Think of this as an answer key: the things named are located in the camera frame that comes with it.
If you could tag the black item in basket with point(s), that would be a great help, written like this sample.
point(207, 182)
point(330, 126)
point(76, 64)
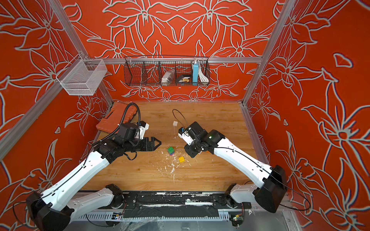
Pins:
point(184, 79)

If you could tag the white wire basket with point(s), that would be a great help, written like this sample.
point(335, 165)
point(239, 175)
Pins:
point(82, 77)

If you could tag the orange tool case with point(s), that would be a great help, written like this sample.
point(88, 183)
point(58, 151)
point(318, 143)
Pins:
point(111, 121)

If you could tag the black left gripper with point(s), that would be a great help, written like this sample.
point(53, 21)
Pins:
point(152, 148)

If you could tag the grey packet in basket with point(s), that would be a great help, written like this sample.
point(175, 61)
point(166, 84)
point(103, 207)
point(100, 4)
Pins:
point(168, 78)

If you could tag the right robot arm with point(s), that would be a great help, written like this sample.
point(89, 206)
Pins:
point(270, 182)

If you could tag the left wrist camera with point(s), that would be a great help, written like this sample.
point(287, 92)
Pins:
point(130, 131)

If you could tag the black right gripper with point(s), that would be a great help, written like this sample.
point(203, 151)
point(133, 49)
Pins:
point(187, 149)

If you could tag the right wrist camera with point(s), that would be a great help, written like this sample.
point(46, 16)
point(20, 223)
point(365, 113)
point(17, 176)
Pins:
point(188, 134)

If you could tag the black wire basket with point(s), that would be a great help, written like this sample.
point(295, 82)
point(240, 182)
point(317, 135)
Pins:
point(147, 71)

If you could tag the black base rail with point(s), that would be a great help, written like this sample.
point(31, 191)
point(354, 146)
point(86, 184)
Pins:
point(179, 205)

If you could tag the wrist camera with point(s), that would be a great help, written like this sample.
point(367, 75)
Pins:
point(188, 134)
point(130, 131)

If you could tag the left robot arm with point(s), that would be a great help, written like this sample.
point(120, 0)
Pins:
point(54, 209)

